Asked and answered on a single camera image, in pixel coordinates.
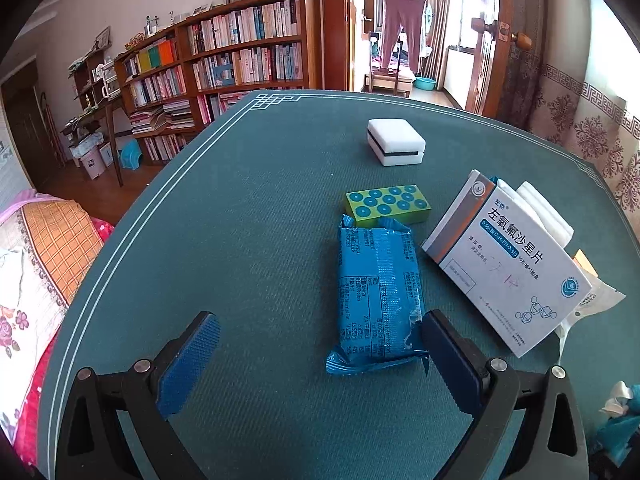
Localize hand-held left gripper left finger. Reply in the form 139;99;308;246
54;310;222;480

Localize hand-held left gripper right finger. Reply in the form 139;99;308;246
421;309;592;480

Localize blue and white snack packet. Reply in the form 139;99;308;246
325;214;430;376

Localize white medicine box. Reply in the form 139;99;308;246
421;169;593;359

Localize white sponge with black stripe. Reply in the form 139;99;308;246
366;118;427;167
492;176;575;250

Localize green table mat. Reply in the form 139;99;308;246
37;89;621;480

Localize orange block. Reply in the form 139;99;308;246
572;249;599;277

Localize green block with blue dots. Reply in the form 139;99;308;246
344;185;433;227

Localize blue white cracker packet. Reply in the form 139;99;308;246
600;381;640;416

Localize floral bed blanket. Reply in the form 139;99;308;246
0;190;116;461

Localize teal cloth bag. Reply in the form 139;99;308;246
592;410;640;466

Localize blue plastic stool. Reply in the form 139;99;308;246
119;139;146;168

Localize pink trash bin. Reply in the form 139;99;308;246
80;147;106;180

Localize wooden side table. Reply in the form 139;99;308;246
61;97;127;188

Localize wooden chair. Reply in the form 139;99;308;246
365;32;416;98

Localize dark wooden wardrobe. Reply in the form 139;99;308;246
0;57;56;191

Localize small wooden shelf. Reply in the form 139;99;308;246
70;50;126;111

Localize mauve hanging pants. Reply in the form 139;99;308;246
382;0;428;75

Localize rows of books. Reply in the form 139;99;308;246
122;0;303;161

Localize beige balcony curtain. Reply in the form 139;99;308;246
425;0;453;81

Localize large wooden bookshelf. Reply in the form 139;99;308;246
114;0;323;163

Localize wooden door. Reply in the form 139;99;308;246
470;0;548;117

